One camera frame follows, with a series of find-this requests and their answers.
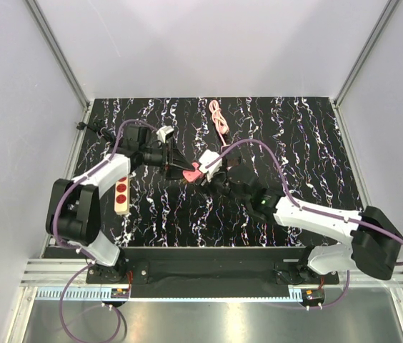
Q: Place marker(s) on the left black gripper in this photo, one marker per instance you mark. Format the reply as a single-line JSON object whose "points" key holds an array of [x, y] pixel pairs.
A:
{"points": [[174, 157]]}

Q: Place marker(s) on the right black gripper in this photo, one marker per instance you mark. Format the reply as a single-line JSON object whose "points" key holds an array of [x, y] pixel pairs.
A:
{"points": [[210, 184]]}

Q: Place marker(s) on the pink adapter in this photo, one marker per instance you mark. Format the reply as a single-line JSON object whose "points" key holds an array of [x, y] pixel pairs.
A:
{"points": [[193, 176]]}

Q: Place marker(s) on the beige red power strip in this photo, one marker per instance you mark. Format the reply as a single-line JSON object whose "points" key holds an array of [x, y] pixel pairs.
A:
{"points": [[121, 196]]}

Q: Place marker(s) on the pink charger plug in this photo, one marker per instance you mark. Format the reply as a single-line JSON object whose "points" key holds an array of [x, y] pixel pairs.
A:
{"points": [[232, 159]]}

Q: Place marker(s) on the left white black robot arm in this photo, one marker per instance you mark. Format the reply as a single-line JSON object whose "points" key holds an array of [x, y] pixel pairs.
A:
{"points": [[74, 214]]}

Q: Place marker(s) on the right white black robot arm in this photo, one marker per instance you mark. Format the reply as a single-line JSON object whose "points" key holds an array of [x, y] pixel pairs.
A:
{"points": [[366, 240]]}

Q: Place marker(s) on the black marbled mat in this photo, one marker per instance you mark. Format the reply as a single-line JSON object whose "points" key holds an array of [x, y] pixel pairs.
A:
{"points": [[74, 216]]}

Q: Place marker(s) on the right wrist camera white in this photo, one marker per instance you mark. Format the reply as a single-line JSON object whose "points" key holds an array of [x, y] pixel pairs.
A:
{"points": [[210, 162]]}

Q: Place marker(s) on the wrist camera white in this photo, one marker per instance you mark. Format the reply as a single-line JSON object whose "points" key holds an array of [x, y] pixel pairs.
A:
{"points": [[164, 134], [210, 162]]}

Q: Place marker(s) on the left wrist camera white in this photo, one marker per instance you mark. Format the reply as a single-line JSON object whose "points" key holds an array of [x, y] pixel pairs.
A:
{"points": [[164, 134]]}

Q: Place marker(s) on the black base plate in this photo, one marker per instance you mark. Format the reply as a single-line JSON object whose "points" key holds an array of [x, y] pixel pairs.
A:
{"points": [[283, 265]]}

